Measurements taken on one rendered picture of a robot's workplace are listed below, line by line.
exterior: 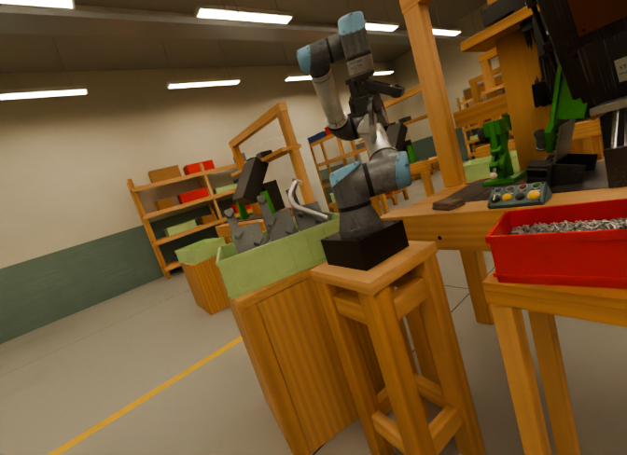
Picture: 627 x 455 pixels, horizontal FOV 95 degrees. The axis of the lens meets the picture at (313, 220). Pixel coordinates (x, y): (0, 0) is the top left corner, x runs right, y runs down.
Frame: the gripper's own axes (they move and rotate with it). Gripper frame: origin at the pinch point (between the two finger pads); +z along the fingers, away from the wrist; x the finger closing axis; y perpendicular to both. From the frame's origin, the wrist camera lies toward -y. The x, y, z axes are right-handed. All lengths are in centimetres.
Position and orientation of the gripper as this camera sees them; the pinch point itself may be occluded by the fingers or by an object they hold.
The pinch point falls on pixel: (382, 137)
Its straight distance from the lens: 100.1
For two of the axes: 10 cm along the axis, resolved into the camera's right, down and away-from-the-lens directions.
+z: 3.0, 8.6, 4.1
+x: -4.5, 5.1, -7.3
